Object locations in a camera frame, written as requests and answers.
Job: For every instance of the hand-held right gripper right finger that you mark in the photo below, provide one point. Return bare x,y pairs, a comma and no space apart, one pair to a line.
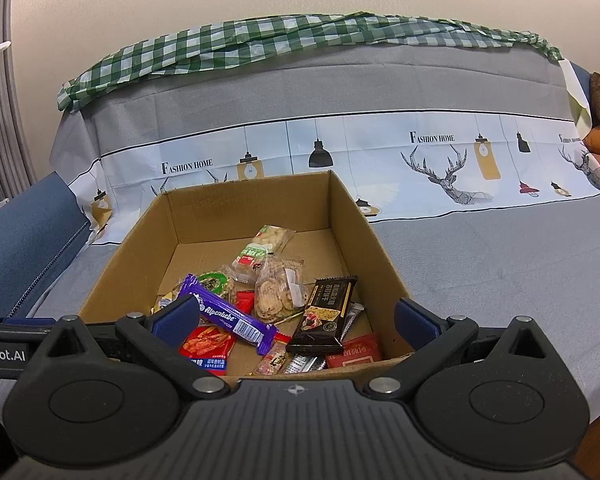
415,322

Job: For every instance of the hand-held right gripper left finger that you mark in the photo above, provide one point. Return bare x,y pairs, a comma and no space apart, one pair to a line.
177,317

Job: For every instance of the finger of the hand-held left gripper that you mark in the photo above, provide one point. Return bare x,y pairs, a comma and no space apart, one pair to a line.
27,322

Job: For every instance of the round cracker packet green label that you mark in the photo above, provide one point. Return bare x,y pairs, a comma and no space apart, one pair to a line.
212,282

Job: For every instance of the purple candy packet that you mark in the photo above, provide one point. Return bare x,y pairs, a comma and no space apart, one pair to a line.
230,317

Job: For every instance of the plain red snack packet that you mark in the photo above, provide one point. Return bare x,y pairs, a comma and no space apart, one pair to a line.
357,352

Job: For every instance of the black biscuit packet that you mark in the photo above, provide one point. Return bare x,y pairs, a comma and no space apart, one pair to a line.
322,317

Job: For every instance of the pile of assorted snacks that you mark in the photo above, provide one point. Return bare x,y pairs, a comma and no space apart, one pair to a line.
275,295

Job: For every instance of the nougat packet with green label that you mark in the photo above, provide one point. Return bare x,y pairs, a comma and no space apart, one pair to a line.
260,250

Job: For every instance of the brown cardboard box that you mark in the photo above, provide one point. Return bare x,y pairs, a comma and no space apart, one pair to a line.
350,230

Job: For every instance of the dark blue cushion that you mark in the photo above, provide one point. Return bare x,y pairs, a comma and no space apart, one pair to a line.
25,240

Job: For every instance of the grey printed bed sheet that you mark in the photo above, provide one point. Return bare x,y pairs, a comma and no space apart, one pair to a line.
480,260

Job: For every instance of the grey curtain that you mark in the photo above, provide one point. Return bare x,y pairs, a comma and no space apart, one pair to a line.
0,125

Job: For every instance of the green checked cloth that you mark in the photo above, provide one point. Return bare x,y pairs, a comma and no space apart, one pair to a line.
230,40

